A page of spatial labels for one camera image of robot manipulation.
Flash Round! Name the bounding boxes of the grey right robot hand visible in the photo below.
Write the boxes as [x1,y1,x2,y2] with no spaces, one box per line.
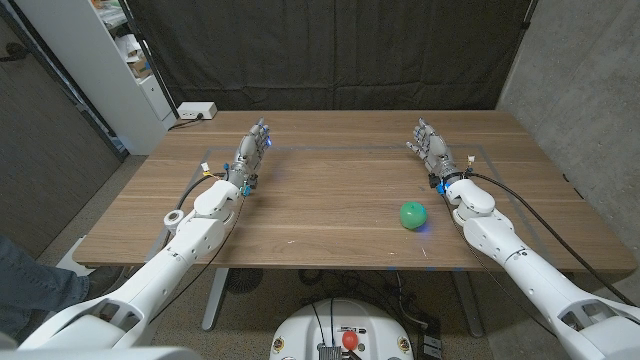
[405,117,464,187]

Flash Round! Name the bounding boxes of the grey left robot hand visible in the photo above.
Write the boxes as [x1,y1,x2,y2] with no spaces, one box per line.
[225,117,273,191]

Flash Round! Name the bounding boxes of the green ball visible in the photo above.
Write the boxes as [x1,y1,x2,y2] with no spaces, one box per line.
[399,201,429,231]

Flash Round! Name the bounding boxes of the white power strip box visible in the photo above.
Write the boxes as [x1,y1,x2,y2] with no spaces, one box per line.
[177,101,219,121]

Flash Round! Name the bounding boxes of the grey tape outline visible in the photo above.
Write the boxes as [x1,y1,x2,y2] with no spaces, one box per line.
[187,144,559,269]

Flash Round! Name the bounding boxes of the black backdrop curtain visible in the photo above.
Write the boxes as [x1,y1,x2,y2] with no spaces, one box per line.
[124,0,534,112]

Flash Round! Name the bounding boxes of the black round floor fan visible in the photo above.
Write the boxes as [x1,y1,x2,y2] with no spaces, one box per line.
[224,268,265,295]

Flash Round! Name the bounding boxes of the black backdrop stand pole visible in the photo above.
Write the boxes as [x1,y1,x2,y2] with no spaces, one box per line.
[117,0,180,120]

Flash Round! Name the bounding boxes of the brown cardboard box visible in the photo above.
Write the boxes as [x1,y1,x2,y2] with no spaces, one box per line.
[127,54,153,80]

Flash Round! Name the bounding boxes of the white shelf cabinet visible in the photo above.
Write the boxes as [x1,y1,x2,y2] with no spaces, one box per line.
[14,0,177,156]

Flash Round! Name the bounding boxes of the white robot torso base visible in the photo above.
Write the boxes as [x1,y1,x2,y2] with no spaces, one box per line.
[269,298,415,360]

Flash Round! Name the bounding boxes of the dark shoe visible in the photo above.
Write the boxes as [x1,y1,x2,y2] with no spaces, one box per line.
[82,265,126,301]

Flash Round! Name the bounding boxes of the black floor power strip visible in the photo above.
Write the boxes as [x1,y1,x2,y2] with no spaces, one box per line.
[417,319,444,360]

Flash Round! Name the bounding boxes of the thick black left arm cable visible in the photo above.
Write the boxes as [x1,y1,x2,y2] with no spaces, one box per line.
[174,172,229,211]

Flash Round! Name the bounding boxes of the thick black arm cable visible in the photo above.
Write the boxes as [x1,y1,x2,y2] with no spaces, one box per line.
[464,171,639,307]
[174,172,229,211]

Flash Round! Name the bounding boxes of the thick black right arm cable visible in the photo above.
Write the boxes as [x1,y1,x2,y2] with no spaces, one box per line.
[464,171,639,307]

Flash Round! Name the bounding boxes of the black door handle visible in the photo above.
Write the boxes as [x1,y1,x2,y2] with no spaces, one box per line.
[0,42,30,64]

